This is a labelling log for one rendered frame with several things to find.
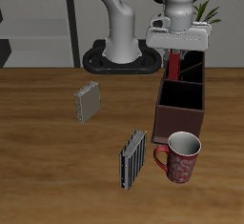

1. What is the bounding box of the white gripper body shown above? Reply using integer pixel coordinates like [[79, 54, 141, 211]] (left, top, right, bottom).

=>
[[145, 21, 213, 52]]

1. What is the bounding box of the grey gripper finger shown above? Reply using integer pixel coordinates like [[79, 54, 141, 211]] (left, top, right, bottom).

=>
[[162, 49, 172, 65], [178, 50, 189, 61]]

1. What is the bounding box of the dark brown desk caddy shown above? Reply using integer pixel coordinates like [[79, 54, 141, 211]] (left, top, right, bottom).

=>
[[150, 50, 207, 147]]

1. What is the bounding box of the grey book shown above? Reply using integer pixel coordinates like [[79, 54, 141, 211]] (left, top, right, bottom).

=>
[[73, 80, 102, 124]]

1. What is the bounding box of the black striped book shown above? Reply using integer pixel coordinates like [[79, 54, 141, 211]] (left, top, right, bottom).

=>
[[118, 128, 149, 192]]

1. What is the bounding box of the green pot plant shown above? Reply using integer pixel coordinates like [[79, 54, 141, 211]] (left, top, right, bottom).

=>
[[192, 0, 227, 26]]

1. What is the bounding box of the red patterned mug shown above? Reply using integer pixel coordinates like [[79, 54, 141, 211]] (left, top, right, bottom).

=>
[[152, 131, 203, 185]]

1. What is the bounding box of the white shelf unit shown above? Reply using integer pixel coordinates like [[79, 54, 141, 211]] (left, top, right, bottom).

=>
[[0, 0, 76, 69]]

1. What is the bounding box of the dark angular block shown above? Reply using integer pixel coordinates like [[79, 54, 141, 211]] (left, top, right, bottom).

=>
[[0, 38, 13, 69]]

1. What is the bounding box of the flat black base plate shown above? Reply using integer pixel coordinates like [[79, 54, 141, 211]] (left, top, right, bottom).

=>
[[82, 38, 163, 75]]

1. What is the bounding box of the dark vertical post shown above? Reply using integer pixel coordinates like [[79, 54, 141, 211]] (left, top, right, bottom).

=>
[[64, 0, 81, 69]]

